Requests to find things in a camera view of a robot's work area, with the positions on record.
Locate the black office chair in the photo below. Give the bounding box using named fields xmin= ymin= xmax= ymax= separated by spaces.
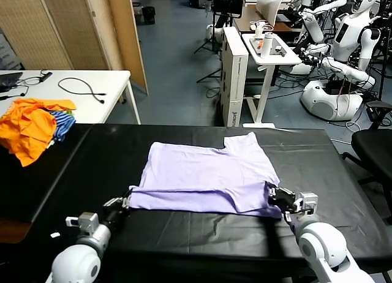
xmin=341 ymin=100 xmax=392 ymax=226

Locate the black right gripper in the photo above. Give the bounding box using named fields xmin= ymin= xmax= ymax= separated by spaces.
xmin=266 ymin=186 xmax=298 ymax=214

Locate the white thermos bottle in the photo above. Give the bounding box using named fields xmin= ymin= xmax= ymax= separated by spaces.
xmin=260 ymin=31 xmax=274 ymax=59

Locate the white side table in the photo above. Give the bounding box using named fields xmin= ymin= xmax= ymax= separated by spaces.
xmin=0 ymin=69 xmax=142 ymax=126

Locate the wooden folding screen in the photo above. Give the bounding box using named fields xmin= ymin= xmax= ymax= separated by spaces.
xmin=0 ymin=0 xmax=149 ymax=96

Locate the blue striped garment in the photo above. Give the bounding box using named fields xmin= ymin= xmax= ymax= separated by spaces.
xmin=48 ymin=110 xmax=77 ymax=143

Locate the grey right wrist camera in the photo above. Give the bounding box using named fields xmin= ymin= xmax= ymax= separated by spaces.
xmin=294 ymin=191 xmax=319 ymax=216

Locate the white curved cover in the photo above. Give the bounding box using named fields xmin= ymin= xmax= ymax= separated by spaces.
xmin=256 ymin=0 xmax=292 ymax=26

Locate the low white robot base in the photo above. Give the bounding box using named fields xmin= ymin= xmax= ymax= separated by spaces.
xmin=287 ymin=63 xmax=314 ymax=75

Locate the white humanoid robot black panel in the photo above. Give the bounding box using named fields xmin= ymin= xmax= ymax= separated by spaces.
xmin=301 ymin=0 xmax=382 ymax=83

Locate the black laptop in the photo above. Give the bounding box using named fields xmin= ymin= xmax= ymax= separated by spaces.
xmin=0 ymin=71 xmax=24 ymax=93

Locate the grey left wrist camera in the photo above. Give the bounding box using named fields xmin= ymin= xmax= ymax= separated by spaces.
xmin=65 ymin=212 xmax=100 ymax=235

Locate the brown wooden desk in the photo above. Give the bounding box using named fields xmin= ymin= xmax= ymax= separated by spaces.
xmin=233 ymin=4 xmax=304 ymax=34

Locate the black tripod stand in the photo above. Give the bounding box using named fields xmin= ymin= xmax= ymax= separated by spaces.
xmin=194 ymin=0 xmax=245 ymax=83

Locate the thick black cable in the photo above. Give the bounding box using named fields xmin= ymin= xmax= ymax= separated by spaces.
xmin=58 ymin=77 xmax=107 ymax=105

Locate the orange garment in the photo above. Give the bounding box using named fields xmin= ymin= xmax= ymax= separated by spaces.
xmin=0 ymin=98 xmax=77 ymax=168

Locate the large black table cover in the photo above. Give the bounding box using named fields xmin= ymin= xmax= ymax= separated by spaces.
xmin=18 ymin=123 xmax=392 ymax=277

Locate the white standing desk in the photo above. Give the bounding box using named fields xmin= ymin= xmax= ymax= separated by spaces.
xmin=241 ymin=32 xmax=303 ymax=129

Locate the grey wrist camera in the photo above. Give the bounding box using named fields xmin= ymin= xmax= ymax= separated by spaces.
xmin=65 ymin=212 xmax=100 ymax=235
xmin=294 ymin=191 xmax=319 ymax=216

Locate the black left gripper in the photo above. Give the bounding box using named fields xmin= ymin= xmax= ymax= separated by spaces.
xmin=99 ymin=194 xmax=134 ymax=232

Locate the tall white cardboard box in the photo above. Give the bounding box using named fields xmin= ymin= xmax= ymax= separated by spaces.
xmin=218 ymin=26 xmax=249 ymax=128

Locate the lavender t-shirt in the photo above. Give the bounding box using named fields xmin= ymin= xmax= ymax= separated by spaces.
xmin=128 ymin=131 xmax=283 ymax=219

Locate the small round white robot base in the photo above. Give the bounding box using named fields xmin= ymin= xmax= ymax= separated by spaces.
xmin=205 ymin=23 xmax=225 ymax=42

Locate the black trash bin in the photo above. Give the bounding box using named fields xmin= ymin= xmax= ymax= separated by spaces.
xmin=141 ymin=6 xmax=156 ymax=25

